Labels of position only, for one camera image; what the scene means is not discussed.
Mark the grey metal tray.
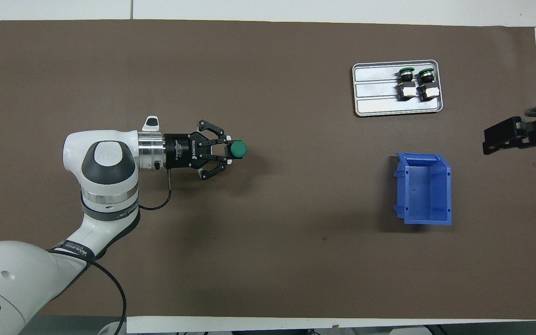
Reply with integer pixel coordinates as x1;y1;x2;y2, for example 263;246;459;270
352;60;443;117

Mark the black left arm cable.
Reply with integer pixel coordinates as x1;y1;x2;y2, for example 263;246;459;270
89;170;172;335

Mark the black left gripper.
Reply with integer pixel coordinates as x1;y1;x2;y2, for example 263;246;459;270
163;120;234;180

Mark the brown paper table mat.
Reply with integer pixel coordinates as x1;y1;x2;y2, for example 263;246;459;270
0;20;536;321

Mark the blue plastic storage bin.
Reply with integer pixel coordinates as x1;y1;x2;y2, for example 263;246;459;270
393;153;453;226

